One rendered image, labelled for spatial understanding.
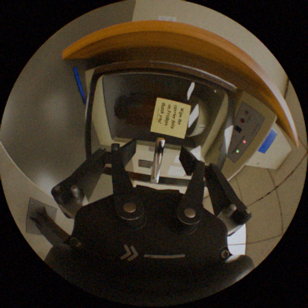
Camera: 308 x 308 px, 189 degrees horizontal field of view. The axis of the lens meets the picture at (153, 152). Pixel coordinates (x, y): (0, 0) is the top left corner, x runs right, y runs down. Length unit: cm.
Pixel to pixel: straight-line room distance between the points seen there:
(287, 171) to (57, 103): 171
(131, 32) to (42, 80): 20
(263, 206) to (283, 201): 32
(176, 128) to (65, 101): 30
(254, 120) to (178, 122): 24
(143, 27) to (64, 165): 37
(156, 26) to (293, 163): 148
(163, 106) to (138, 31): 17
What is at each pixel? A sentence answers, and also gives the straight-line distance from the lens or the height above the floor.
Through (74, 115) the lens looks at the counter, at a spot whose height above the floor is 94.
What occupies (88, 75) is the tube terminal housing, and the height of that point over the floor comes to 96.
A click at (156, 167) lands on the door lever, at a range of 17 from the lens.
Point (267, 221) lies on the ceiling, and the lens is 160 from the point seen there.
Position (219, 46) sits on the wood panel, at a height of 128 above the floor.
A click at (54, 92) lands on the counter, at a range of 29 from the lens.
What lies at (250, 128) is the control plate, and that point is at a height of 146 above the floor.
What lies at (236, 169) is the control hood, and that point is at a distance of 39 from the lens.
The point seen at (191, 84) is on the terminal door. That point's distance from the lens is 24.
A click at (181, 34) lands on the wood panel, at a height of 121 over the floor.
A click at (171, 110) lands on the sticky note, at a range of 21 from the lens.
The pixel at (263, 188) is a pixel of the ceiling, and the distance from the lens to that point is 157.
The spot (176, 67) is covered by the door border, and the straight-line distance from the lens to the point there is 25.
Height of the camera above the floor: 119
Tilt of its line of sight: 1 degrees down
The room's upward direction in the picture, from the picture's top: 98 degrees clockwise
